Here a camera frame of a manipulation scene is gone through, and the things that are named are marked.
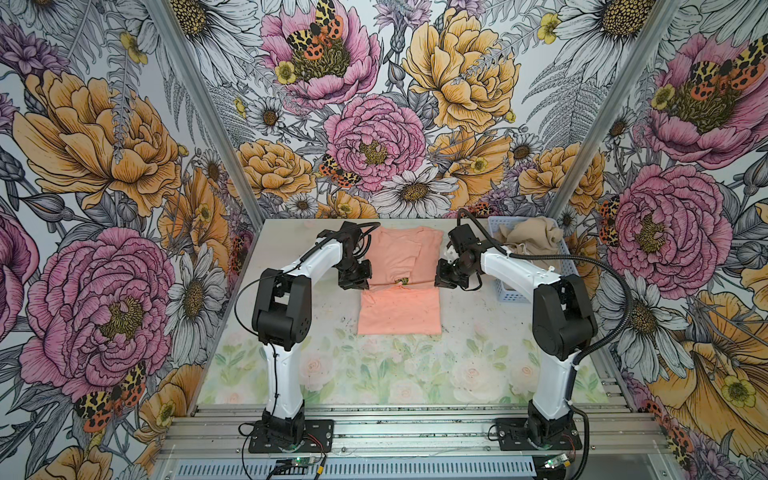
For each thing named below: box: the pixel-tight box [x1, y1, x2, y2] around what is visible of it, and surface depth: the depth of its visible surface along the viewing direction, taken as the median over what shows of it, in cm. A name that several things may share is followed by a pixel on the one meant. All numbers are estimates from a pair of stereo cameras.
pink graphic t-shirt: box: [358, 226, 444, 335], surface depth 97 cm
